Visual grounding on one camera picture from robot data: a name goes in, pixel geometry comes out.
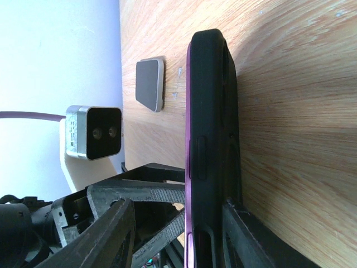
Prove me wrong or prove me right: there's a black phone left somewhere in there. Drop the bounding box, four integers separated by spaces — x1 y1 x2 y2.
135 58 165 112

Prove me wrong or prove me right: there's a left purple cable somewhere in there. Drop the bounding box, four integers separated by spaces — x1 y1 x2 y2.
0 111 66 121

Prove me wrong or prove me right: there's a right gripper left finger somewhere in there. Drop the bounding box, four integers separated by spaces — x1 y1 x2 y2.
38 199 135 267

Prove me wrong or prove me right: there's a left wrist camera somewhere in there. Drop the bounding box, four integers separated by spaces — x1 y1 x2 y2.
65 106 122 160

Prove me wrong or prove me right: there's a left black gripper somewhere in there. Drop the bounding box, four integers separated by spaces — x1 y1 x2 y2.
1 164 185 267

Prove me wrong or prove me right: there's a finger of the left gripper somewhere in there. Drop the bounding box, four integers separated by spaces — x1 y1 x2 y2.
87 184 185 219
133 212 185 261

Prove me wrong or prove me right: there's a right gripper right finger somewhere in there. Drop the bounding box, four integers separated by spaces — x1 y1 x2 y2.
222 202 318 267

